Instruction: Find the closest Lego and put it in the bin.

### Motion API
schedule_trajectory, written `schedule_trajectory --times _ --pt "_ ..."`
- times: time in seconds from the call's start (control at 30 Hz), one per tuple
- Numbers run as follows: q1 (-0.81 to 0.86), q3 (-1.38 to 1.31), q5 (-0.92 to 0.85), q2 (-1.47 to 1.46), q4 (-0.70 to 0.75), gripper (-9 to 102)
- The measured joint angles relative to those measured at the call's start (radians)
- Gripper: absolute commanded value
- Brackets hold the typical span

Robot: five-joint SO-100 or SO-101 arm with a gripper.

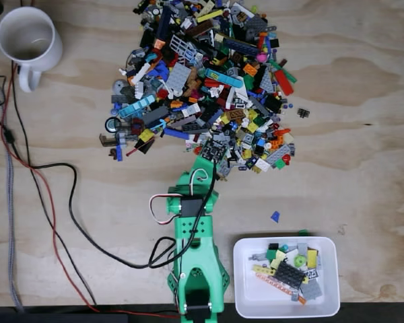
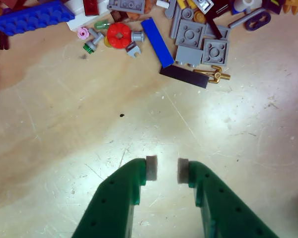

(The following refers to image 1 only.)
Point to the small grey Lego plate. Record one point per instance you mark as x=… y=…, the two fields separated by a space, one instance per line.
x=225 y=169

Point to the red round Lego piece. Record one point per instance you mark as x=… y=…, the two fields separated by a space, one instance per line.
x=197 y=150

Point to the white Lego brick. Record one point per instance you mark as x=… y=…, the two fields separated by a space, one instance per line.
x=262 y=165

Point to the black Lego wedge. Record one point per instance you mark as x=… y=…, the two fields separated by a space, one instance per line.
x=144 y=145

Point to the yellow Lego brick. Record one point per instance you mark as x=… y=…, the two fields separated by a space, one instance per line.
x=145 y=134

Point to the small blue wedge Lego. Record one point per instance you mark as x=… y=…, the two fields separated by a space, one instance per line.
x=275 y=216

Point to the white Lego tile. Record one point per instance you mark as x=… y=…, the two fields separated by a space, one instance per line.
x=192 y=110

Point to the brown Lego tile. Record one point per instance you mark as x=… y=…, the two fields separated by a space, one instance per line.
x=235 y=114

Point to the small bright green Lego plate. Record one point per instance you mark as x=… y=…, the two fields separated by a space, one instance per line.
x=280 y=163

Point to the grey Lego plate with studs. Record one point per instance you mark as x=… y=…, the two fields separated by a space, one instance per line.
x=278 y=153

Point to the dark grey Lego brick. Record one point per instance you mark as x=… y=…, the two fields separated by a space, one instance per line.
x=155 y=116

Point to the small black Lego brick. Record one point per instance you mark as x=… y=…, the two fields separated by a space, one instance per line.
x=273 y=246

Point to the long yellow Lego beam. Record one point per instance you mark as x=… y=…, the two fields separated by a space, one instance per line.
x=263 y=268

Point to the light blue Lego plate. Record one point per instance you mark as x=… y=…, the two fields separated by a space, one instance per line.
x=136 y=106

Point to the brown Lego piece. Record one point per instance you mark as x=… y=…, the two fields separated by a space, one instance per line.
x=105 y=139

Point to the small green Lego brick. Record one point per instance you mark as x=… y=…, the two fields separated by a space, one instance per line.
x=303 y=232

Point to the black Lego wheel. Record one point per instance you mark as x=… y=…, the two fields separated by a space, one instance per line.
x=111 y=124

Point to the long light blue Lego beam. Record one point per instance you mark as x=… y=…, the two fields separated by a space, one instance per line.
x=222 y=76

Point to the large light grey Lego plate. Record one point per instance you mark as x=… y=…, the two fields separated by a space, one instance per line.
x=177 y=75

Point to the grey Lego tile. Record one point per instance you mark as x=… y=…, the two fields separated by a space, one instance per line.
x=302 y=249

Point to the black studded Lego plate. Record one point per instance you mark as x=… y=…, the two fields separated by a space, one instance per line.
x=289 y=273

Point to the lime round Lego piece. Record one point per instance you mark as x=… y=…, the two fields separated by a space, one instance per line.
x=300 y=260

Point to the white plastic bin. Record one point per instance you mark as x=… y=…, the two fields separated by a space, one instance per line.
x=256 y=299

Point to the long orange Lego beam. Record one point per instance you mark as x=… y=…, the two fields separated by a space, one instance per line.
x=279 y=285

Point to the grey Lego wedge plate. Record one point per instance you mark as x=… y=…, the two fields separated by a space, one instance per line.
x=266 y=80

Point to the small black grille Lego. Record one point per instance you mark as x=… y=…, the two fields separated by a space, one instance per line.
x=303 y=112

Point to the orange Lego brick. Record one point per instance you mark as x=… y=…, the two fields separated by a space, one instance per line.
x=250 y=69

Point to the yellow Lego tile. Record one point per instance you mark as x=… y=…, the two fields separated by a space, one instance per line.
x=311 y=258

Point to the grey round Lego dish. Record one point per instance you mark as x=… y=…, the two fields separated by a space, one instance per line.
x=118 y=85

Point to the long red Lego plate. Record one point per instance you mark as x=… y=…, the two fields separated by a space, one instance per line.
x=284 y=82

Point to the pink round Lego piece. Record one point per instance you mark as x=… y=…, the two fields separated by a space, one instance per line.
x=262 y=57

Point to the white lattice Lego fence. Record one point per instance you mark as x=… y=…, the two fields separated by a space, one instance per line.
x=181 y=45

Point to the long dark blue Lego plate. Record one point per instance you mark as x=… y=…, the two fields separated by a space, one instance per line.
x=240 y=46

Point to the long navy Lego brick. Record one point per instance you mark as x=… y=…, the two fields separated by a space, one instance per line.
x=163 y=22

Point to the long yellow Lego plate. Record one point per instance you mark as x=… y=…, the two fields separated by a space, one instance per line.
x=209 y=15

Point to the dark grey Lego plate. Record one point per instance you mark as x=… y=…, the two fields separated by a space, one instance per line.
x=256 y=23

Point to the white ceramic mug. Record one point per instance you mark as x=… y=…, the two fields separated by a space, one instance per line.
x=30 y=37

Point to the bare camera circuit board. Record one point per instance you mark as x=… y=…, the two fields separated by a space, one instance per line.
x=214 y=150

